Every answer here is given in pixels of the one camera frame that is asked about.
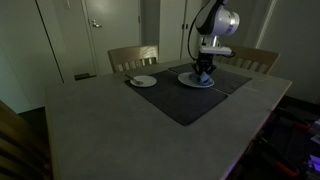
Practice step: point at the large white plate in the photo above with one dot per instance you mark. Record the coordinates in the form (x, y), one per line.
(186, 81)

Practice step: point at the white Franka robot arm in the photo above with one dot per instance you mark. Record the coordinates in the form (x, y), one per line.
(220, 20)

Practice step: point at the dark closet door latch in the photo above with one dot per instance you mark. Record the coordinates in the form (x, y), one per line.
(185, 26)

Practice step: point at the metal spoon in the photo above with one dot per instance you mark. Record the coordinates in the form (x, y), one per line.
(136, 81)

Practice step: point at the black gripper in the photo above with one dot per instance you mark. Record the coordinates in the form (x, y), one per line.
(205, 60)

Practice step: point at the small white plate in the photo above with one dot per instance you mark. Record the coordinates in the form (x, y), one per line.
(148, 81)

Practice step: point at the black floor door stop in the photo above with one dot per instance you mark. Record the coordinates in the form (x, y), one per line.
(85, 76)

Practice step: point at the dark woven placemat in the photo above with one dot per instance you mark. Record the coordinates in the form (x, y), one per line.
(231, 80)
(180, 100)

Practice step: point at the plain interior door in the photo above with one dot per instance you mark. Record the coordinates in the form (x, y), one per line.
(248, 26)

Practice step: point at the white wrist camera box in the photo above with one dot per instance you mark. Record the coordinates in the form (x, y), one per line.
(216, 50)

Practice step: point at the blue microfibre towel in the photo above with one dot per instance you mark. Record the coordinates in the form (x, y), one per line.
(195, 78)

